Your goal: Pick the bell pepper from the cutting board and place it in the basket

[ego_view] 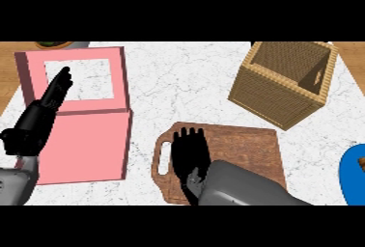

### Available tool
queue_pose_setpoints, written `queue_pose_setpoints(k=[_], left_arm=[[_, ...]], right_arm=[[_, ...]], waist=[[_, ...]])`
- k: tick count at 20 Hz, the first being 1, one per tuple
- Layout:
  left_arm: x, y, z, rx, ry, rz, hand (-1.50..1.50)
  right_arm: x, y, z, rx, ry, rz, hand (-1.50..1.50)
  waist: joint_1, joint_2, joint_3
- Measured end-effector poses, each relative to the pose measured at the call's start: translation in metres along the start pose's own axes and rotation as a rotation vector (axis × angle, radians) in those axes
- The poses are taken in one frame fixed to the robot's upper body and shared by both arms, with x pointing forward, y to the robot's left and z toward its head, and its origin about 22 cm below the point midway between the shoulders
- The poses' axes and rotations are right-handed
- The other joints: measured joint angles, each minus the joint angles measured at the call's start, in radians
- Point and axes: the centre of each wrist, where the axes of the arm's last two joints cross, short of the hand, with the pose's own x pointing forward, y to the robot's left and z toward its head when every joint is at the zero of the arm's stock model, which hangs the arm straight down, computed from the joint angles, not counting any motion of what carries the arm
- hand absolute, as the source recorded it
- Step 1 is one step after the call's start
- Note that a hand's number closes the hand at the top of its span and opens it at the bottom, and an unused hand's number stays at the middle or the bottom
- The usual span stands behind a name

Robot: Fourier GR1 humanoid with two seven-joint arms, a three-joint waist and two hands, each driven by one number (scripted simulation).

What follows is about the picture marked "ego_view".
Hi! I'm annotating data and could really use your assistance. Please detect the wicker basket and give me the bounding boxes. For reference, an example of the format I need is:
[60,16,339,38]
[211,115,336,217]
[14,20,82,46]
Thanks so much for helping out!
[226,41,341,132]

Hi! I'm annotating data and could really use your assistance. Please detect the wooden cutting board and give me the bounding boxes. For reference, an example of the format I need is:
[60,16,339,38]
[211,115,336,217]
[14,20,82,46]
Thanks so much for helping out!
[149,121,288,206]

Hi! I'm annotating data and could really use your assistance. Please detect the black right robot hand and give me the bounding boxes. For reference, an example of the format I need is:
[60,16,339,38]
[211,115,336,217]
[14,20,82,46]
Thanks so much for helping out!
[169,126,212,206]

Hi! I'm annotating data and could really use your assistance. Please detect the pink open box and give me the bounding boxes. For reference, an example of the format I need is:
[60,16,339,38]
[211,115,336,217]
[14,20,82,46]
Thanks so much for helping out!
[13,45,134,186]

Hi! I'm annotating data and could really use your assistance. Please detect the brown bowl with greens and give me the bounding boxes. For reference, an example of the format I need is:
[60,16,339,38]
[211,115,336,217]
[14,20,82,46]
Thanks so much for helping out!
[34,41,75,50]

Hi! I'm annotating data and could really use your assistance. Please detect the blue round dish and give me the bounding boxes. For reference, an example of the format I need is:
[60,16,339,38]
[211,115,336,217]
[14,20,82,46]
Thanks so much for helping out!
[338,143,365,206]

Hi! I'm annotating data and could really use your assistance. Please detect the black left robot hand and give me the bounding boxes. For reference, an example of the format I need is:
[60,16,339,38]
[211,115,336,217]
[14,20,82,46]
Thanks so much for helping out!
[38,66,75,112]

